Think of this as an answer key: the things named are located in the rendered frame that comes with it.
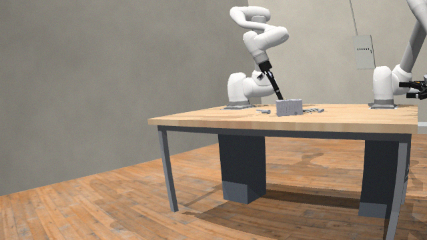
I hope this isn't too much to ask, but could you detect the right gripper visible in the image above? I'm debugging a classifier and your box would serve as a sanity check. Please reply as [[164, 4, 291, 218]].
[[258, 60, 283, 100]]

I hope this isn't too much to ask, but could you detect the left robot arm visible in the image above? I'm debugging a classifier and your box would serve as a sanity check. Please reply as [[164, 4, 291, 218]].
[[368, 0, 427, 109]]

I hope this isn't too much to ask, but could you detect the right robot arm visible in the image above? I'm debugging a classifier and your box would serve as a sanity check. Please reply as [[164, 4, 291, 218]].
[[224, 6, 289, 109]]

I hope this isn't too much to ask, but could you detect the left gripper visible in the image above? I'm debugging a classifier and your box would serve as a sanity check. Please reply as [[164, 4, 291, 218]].
[[399, 81, 427, 100]]

